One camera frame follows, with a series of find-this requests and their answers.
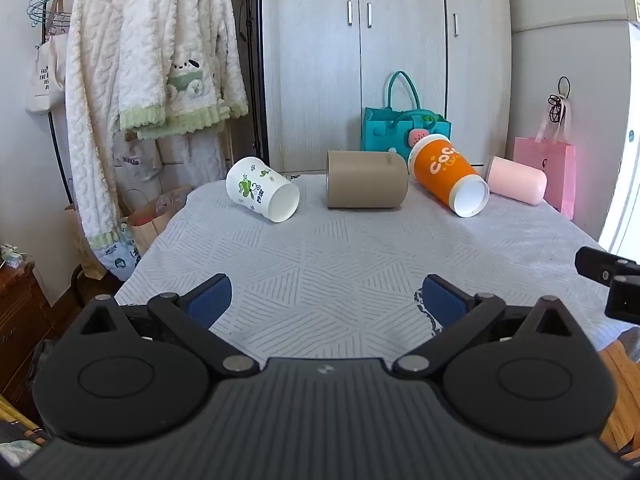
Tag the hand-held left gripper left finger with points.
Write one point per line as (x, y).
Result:
(212, 302)

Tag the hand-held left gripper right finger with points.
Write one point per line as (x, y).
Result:
(442, 302)

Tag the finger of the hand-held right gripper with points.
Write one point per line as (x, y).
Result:
(595, 262)
(625, 300)

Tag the pink cup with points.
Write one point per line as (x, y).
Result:
(515, 177)

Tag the white cup with green print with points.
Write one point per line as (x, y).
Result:
(252, 185)

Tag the orange cup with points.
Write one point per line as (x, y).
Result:
(442, 170)

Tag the brown paper cup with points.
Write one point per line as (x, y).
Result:
(367, 180)

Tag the orange wooden chair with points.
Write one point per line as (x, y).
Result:
(622, 390)

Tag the brown paper bag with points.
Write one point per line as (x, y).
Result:
(150, 222)

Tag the white printed shopping bag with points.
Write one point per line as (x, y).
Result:
(117, 257)

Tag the pink paper gift bag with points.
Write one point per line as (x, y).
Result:
(555, 160)

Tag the white printed garment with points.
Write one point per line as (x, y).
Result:
(137, 162)

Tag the teal felt tote bag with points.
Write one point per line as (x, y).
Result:
(387, 127)

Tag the dark wooden cabinet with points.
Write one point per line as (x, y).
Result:
(22, 330)

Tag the long white fleece robe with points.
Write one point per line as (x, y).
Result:
(92, 135)

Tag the black clothes rack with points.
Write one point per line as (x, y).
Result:
(54, 125)

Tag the black tripod pole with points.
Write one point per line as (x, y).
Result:
(251, 60)

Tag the white wardrobe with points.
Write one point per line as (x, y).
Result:
(400, 60)

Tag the white fleece jacket green trim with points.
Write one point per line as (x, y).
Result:
(175, 50)

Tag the white canvas tote bag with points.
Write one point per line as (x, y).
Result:
(47, 80)

